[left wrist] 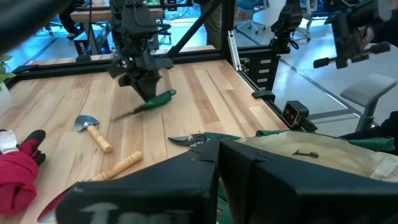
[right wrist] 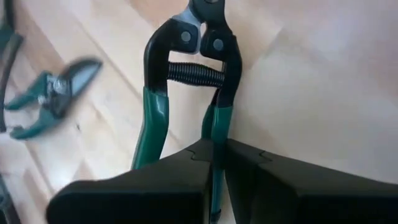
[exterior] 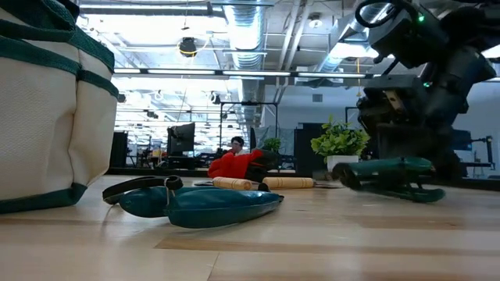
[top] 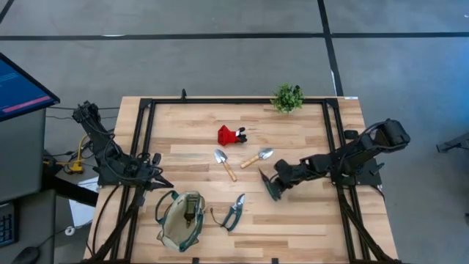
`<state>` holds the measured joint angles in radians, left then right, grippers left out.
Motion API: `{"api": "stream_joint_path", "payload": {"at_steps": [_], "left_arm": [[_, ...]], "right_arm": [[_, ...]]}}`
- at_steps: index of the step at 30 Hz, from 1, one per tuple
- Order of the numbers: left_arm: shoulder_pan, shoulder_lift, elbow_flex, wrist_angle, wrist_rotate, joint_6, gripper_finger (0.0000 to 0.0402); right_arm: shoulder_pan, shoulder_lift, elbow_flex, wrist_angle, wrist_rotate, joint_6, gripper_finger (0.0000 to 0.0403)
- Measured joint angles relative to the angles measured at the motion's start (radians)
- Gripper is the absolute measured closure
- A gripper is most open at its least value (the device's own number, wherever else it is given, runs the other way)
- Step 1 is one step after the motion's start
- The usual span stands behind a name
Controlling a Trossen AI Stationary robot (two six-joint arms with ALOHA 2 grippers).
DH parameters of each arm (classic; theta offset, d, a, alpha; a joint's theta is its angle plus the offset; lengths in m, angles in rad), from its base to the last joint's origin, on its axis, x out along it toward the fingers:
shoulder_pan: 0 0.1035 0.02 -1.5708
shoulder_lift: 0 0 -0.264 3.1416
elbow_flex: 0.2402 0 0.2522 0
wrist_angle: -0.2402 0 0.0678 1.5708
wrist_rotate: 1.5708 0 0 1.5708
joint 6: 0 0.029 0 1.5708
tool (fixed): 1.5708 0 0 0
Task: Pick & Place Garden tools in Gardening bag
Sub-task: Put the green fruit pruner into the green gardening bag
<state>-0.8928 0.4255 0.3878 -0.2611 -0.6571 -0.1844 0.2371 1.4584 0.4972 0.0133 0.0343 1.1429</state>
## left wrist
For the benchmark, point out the black table-level camera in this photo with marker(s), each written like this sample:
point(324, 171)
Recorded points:
point(293, 113)

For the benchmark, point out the grey padded stool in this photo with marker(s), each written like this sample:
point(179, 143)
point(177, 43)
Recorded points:
point(367, 88)

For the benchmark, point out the wooden background desk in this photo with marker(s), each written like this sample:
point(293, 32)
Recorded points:
point(99, 15)

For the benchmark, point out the black aluminium table frame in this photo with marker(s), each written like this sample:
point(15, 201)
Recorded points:
point(202, 56)

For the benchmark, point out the small green potted plant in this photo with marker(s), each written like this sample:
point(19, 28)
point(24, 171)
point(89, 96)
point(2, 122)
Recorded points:
point(3, 99)

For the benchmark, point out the black frame clip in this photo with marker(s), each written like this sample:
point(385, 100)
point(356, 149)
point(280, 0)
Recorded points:
point(264, 94)

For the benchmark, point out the black neighbouring robot arm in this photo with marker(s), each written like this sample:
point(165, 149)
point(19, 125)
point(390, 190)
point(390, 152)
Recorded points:
point(284, 21)

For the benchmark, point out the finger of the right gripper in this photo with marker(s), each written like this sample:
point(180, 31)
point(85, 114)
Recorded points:
point(141, 88)
point(153, 88)

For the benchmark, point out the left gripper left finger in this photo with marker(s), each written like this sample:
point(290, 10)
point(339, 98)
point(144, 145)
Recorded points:
point(155, 193)

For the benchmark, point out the white metal strip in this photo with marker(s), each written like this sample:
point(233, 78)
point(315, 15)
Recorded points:
point(233, 49)

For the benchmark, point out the black neighbouring robot gripper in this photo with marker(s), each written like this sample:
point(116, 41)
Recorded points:
point(345, 37)

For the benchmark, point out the red garden tool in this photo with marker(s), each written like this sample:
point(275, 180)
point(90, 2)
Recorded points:
point(15, 180)

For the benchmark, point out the beige and green gardening bag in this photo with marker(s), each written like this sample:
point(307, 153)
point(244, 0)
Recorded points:
point(342, 155)

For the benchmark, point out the blue office chair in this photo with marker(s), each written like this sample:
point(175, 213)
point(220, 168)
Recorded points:
point(252, 6)

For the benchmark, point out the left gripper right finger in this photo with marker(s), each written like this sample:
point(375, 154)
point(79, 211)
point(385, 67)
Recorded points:
point(311, 202)

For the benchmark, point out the black panel with white labels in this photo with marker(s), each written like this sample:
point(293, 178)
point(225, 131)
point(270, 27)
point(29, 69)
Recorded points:
point(264, 76)

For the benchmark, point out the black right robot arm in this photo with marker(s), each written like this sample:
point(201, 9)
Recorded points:
point(136, 18)

